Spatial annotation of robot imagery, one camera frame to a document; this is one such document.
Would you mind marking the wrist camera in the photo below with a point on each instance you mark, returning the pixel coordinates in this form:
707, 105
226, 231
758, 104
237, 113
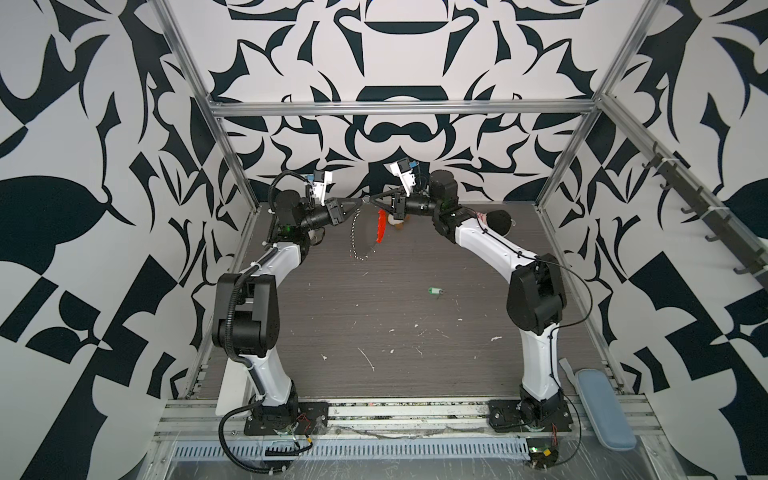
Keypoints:
320, 181
403, 169

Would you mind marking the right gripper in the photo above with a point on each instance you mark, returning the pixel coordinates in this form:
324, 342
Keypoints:
397, 210

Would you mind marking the brown white plush toy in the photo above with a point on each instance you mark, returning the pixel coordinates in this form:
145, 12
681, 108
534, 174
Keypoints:
398, 224

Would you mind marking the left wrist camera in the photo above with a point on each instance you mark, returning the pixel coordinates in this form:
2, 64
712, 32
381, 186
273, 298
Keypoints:
320, 181

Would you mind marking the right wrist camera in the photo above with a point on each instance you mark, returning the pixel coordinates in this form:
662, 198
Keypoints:
403, 169

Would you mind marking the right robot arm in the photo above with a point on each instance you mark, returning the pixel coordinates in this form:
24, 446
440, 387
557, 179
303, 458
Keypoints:
536, 296

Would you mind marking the black wall hook rail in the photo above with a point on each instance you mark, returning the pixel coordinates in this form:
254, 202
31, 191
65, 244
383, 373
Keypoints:
701, 204

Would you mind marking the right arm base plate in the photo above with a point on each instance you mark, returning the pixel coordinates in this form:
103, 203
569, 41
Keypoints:
528, 414

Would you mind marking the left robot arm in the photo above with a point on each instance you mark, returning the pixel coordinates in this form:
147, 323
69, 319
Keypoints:
246, 319

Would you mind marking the blue grey pad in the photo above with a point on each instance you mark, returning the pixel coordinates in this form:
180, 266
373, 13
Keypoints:
602, 407

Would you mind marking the pink plush doll black hair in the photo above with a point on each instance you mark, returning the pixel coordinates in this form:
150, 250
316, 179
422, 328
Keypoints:
499, 221

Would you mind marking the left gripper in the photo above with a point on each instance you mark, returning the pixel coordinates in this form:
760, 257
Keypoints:
335, 212

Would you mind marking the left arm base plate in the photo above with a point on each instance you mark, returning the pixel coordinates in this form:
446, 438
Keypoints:
302, 418

